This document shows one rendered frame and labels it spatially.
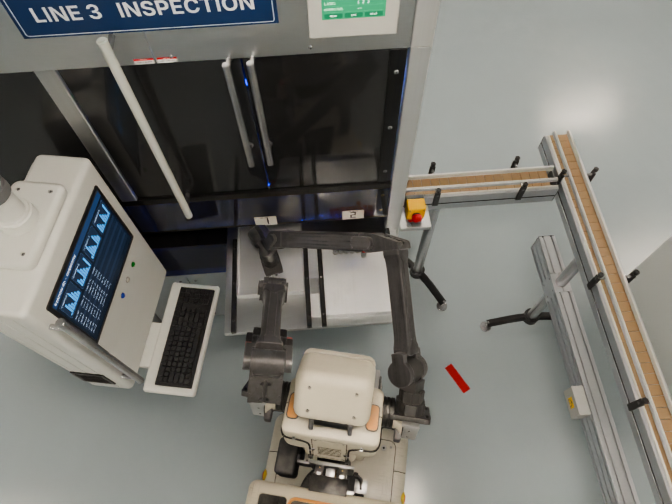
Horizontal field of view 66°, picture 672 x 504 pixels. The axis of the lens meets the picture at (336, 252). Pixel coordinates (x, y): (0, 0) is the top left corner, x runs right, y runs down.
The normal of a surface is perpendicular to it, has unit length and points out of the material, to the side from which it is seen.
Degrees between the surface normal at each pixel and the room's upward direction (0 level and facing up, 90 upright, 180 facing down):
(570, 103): 0
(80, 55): 90
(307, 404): 48
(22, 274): 0
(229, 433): 0
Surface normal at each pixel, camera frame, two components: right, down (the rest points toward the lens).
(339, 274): -0.01, -0.47
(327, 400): -0.12, 0.33
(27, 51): 0.07, 0.88
